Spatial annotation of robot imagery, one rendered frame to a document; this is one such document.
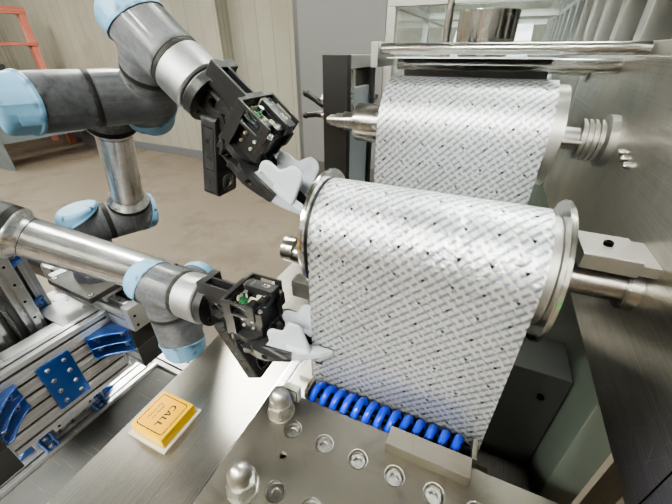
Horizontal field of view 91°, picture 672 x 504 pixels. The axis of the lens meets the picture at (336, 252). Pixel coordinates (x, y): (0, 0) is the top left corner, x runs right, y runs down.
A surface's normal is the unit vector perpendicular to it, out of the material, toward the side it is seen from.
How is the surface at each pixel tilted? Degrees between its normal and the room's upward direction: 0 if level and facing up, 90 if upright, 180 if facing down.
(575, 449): 90
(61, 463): 0
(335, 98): 90
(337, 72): 90
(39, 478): 0
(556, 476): 90
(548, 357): 0
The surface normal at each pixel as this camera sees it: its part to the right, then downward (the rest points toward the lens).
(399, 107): -0.35, -0.04
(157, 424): 0.00, -0.85
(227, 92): -0.41, 0.47
